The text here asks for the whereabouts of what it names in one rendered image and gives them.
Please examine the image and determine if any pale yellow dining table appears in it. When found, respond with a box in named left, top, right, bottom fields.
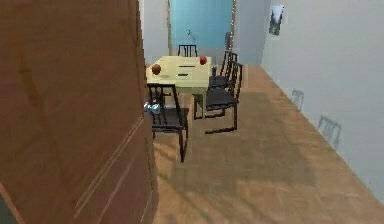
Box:
left=145, top=55, right=213, bottom=120

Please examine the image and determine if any brown wooden room door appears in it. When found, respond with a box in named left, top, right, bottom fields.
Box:
left=0, top=0, right=160, bottom=224

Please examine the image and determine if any framed wall picture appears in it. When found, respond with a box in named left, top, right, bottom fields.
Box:
left=268, top=4, right=285, bottom=37

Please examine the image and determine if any black dining chair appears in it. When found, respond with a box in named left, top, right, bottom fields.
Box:
left=177, top=44, right=199, bottom=58
left=146, top=82, right=190, bottom=164
left=193, top=61, right=244, bottom=135
left=208, top=50, right=239, bottom=90

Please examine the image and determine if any dark thin houseplant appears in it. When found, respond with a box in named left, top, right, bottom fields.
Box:
left=186, top=29, right=198, bottom=46

